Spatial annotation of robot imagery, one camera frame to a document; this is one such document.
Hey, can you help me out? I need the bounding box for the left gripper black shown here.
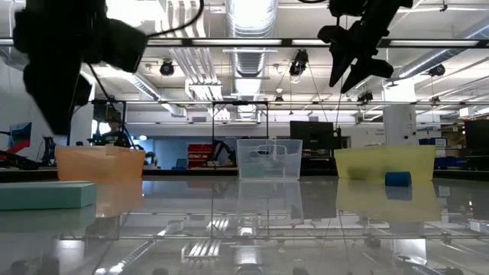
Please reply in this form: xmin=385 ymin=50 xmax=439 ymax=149
xmin=13 ymin=0 xmax=112 ymax=134

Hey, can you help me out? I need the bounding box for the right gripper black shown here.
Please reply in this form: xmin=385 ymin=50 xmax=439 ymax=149
xmin=329 ymin=0 xmax=413 ymax=95

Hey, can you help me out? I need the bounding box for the teal foam block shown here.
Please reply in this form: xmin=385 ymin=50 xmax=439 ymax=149
xmin=0 ymin=181 xmax=99 ymax=212
xmin=240 ymin=163 xmax=265 ymax=180

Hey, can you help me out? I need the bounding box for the blue foam cylinder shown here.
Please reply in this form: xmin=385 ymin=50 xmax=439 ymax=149
xmin=384 ymin=170 xmax=413 ymax=188

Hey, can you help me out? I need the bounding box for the blue screen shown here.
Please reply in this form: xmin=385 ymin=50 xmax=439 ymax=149
xmin=7 ymin=121 xmax=34 ymax=150

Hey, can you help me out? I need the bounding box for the white pillar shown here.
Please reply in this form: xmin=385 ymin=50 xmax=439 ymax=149
xmin=383 ymin=78 xmax=418 ymax=147

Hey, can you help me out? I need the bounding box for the orange translucent plastic bin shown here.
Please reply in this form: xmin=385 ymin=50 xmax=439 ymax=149
xmin=54 ymin=144 xmax=147 ymax=182

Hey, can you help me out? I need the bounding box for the yellow translucent plastic bin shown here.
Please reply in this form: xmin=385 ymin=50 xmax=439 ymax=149
xmin=333 ymin=144 xmax=437 ymax=183

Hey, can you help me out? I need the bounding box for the clear plastic bin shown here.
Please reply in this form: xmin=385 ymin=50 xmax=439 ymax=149
xmin=235 ymin=137 xmax=303 ymax=181

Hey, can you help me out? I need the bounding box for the large black monitor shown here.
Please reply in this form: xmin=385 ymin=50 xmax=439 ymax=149
xmin=464 ymin=118 xmax=489 ymax=156

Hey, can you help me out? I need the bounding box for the red bin shelf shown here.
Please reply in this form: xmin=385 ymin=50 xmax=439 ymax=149
xmin=186 ymin=143 xmax=215 ymax=169

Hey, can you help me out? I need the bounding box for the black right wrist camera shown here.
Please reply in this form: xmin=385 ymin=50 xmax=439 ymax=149
xmin=316 ymin=24 xmax=347 ymax=45

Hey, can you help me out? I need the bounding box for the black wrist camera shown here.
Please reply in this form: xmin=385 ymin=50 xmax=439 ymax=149
xmin=83 ymin=18 xmax=149 ymax=73
xmin=316 ymin=24 xmax=347 ymax=45

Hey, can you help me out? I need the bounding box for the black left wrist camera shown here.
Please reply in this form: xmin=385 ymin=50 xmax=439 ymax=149
xmin=83 ymin=18 xmax=149 ymax=73

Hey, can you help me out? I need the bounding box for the silver slanted duct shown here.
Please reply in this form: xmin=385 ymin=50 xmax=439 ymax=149
xmin=397 ymin=17 xmax=489 ymax=79

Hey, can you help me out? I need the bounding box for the black wall monitor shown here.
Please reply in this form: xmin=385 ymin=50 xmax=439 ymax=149
xmin=289 ymin=120 xmax=335 ymax=150

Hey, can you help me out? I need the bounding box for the silver ceiling air duct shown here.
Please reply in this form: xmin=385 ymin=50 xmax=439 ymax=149
xmin=224 ymin=0 xmax=279 ymax=121

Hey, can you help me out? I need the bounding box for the black background rig frame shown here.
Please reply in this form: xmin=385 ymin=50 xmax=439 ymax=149
xmin=211 ymin=100 xmax=270 ymax=169

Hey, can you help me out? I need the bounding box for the black left wrist camera cable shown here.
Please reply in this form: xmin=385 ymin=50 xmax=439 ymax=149
xmin=147 ymin=0 xmax=206 ymax=39

